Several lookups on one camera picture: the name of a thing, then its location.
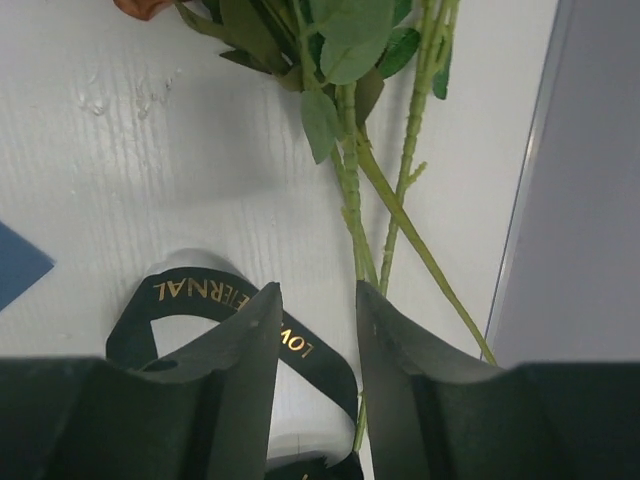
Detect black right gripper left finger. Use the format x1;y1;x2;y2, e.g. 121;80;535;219
1;283;283;479

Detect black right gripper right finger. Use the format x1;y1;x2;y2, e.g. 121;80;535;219
356;282;639;479

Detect black ribbon gold lettering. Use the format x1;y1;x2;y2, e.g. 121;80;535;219
106;266;364;479

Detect blue wrapping paper sheet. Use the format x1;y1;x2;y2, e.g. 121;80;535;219
0;223;55;309

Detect fake flower stem pink roses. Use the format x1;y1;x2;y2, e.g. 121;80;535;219
293;1;496;364

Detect fake flower stem pink bloom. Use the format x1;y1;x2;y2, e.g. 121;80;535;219
112;0;381;451

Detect fake flower stem orange blooms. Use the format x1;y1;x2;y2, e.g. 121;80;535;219
377;0;461;296

